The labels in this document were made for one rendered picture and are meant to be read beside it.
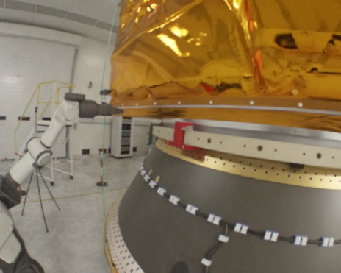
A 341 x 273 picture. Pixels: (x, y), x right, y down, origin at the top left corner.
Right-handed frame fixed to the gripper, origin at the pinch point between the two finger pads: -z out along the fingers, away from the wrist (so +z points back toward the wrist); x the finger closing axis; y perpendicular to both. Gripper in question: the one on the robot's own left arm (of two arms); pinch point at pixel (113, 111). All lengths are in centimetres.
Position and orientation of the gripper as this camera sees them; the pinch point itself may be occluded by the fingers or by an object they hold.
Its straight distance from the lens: 93.7
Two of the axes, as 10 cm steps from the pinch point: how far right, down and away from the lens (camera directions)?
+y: 0.8, -9.9, -0.8
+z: -7.1, 0.0, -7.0
